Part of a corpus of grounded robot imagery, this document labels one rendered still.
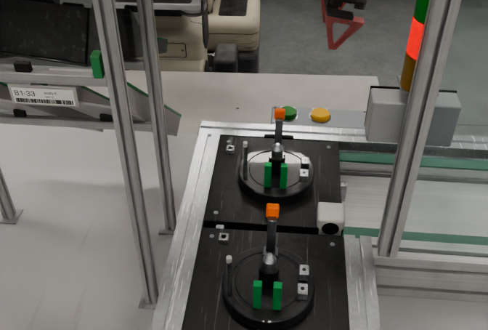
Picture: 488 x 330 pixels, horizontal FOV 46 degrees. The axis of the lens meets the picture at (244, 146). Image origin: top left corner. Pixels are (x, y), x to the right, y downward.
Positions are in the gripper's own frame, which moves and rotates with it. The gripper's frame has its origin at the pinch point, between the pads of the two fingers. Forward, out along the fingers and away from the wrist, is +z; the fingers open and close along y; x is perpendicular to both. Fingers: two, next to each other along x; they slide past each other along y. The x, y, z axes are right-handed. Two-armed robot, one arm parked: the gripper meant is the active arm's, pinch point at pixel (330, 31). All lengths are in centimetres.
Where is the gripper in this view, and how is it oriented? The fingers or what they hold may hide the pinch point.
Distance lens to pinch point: 110.6
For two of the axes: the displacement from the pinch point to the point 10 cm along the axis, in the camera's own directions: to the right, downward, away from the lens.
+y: 0.1, -6.6, 7.5
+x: -9.8, -1.5, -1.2
